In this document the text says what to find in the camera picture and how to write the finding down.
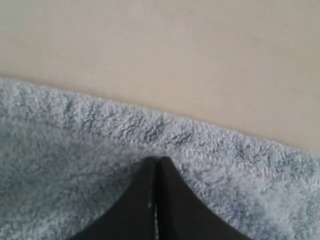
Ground light blue fleece towel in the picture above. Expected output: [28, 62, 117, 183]
[0, 78, 320, 240]

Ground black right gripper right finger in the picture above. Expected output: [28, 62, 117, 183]
[156, 157, 248, 240]

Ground right gripper left finger with grey pad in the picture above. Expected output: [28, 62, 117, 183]
[71, 157, 158, 240]

